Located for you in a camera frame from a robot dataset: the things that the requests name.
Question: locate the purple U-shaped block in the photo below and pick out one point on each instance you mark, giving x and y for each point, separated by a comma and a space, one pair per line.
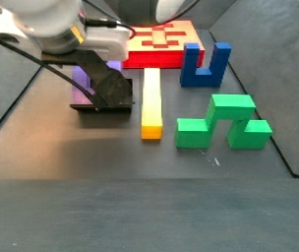
83, 80

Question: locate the yellow long bar block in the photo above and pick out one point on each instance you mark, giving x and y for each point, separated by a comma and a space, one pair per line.
151, 105

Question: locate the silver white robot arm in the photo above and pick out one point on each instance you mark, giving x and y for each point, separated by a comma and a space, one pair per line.
59, 28

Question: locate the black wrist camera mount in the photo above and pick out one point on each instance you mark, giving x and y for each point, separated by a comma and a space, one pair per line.
88, 61

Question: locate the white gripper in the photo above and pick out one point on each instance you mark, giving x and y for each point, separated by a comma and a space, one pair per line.
108, 42

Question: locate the red insertion board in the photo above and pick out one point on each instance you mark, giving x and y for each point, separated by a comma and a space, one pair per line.
158, 47

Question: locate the black angled fixture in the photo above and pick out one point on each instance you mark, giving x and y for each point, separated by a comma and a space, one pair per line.
111, 95

